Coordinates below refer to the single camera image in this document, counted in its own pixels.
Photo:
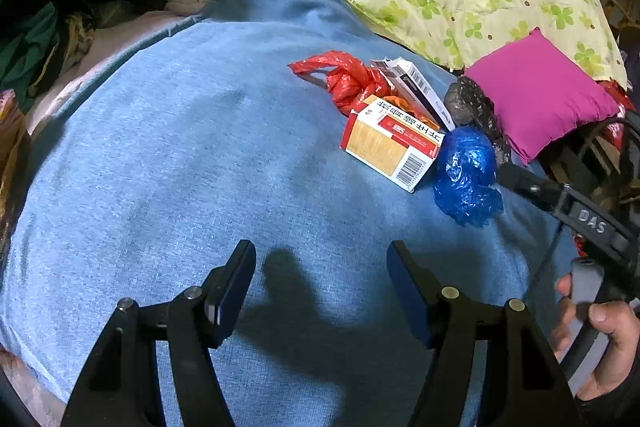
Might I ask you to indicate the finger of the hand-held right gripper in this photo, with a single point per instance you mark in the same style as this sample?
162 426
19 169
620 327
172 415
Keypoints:
530 187

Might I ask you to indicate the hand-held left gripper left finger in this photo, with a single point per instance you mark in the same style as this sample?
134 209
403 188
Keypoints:
233 302

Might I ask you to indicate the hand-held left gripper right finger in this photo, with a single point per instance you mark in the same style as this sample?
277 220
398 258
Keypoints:
407 294

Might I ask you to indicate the blue plastic bag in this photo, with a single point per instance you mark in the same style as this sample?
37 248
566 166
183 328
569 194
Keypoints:
465 179

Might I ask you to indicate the orange and white carton box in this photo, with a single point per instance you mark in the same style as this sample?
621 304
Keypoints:
392 144

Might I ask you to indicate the person's right hand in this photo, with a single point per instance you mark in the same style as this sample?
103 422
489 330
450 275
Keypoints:
617 337

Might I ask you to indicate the magenta pillow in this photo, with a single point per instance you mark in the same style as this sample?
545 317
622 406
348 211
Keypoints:
535 94

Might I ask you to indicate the black plastic bag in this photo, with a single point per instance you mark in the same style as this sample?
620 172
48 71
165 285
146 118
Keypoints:
475 107

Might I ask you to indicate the blue blanket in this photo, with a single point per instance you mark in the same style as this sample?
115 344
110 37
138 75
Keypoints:
225 167

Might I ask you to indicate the white and purple carton box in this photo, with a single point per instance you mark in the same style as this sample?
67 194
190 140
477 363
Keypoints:
420 89

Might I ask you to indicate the red plastic bag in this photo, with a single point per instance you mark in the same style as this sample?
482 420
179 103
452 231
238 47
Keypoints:
350 79

